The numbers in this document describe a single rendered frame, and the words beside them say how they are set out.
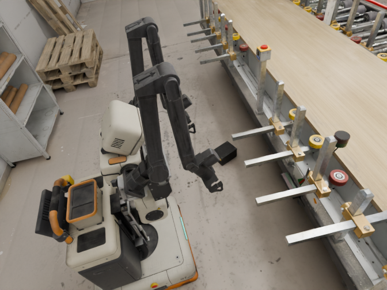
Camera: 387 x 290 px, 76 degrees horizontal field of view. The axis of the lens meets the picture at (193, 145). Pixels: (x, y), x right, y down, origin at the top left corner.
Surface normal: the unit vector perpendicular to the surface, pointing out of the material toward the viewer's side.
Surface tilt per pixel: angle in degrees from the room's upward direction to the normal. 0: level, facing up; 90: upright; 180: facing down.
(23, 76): 90
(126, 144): 90
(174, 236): 0
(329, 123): 0
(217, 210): 0
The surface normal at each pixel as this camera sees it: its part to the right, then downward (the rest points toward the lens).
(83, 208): -0.14, -0.68
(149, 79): -0.36, -0.59
